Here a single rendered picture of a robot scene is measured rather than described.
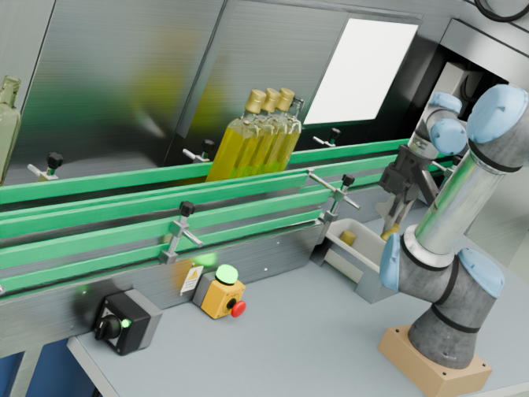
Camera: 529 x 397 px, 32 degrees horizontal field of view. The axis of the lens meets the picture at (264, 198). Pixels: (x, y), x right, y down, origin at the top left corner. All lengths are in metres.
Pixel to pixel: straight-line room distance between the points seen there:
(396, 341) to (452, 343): 0.12
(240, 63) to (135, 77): 0.30
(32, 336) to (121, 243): 0.22
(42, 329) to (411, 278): 0.77
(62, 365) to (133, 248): 0.26
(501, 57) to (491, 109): 1.24
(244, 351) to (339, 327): 0.32
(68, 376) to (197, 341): 0.26
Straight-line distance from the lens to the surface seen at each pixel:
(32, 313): 1.60
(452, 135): 2.08
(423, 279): 1.95
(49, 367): 1.78
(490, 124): 1.70
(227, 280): 1.91
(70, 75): 1.81
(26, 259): 1.53
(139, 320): 1.68
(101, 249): 1.65
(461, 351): 2.06
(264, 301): 2.08
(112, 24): 1.82
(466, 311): 2.02
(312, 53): 2.36
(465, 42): 3.00
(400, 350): 2.08
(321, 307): 2.16
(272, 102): 2.05
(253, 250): 2.04
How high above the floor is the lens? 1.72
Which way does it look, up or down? 22 degrees down
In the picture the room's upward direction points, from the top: 24 degrees clockwise
